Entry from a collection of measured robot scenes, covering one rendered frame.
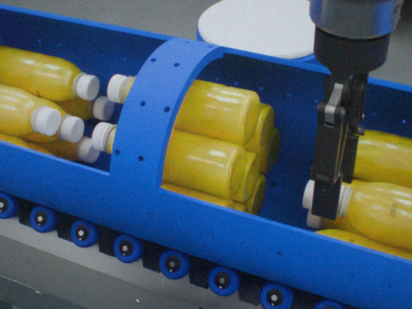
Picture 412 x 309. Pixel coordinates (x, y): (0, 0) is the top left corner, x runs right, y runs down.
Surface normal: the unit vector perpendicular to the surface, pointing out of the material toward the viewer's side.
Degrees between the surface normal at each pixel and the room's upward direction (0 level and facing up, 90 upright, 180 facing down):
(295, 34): 0
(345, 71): 91
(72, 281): 70
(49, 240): 52
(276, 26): 0
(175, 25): 0
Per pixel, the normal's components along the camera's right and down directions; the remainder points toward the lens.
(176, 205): -0.41, 0.41
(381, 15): 0.36, 0.58
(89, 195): -0.42, 0.59
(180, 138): -0.10, -0.68
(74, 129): 0.91, 0.24
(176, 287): -0.35, -0.04
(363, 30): 0.02, 0.62
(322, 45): -0.87, 0.32
